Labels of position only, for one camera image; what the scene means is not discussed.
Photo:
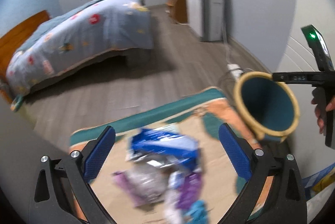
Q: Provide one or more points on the wooden headboard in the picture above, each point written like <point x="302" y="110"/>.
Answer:
<point x="12" y="40"/>

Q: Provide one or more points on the yellow teal trash bin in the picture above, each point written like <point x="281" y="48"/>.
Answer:
<point x="270" y="109"/>

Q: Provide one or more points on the wooden side cabinet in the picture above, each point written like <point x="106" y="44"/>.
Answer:
<point x="177" y="11"/>

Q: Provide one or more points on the silver purple foil wrapper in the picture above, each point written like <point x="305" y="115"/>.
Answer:
<point x="145" y="184"/>

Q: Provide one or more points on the bed with blue quilt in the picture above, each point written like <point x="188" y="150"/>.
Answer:
<point x="64" y="43"/>

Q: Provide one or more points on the white power strip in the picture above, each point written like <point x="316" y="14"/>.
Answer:
<point x="235" y="70"/>

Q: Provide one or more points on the white grey air purifier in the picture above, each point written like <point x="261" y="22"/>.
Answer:
<point x="206" y="19"/>

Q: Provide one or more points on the blue yellow bag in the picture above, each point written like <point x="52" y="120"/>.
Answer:
<point x="319" y="181"/>

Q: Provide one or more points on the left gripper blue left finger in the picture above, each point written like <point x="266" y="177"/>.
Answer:
<point x="95" y="153"/>

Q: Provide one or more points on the blue white snack wrapper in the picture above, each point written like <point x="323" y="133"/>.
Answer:
<point x="177" y="149"/>

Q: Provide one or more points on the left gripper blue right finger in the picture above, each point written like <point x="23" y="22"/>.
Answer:
<point x="238" y="151"/>

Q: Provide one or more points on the orange teal patterned mat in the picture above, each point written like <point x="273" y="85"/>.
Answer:
<point x="168" y="163"/>

